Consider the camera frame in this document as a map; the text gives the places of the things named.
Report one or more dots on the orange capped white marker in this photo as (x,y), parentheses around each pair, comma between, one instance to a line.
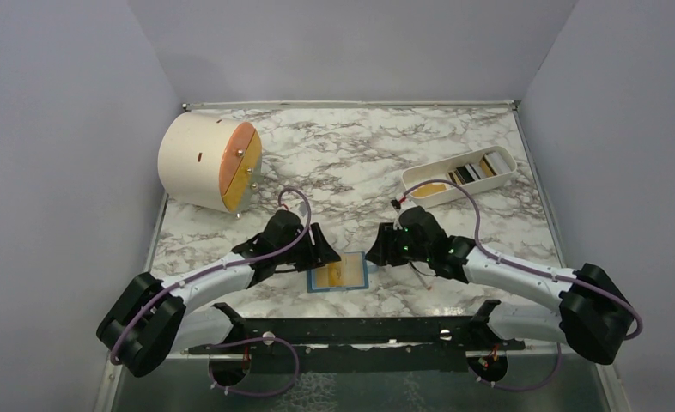
(422,277)

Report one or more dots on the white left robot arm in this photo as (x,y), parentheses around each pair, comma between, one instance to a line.
(147,321)

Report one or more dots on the yellow card in tray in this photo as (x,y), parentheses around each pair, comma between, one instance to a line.
(428,190)

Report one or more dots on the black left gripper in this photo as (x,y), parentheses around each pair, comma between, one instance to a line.
(320,253)

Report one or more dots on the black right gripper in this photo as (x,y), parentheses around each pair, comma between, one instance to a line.
(383,252)

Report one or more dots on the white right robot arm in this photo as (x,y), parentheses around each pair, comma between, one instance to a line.
(582,308)

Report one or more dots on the cream oblong plastic tray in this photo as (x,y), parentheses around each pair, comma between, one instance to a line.
(436,172)

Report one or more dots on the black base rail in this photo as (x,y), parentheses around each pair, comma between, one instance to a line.
(319,345)

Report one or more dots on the grey card stack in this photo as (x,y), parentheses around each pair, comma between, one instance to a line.
(491,165)

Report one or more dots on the cream cylinder orange lid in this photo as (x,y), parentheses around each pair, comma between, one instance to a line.
(210,162)

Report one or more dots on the blue card holder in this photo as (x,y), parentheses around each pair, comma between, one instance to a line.
(371,268)

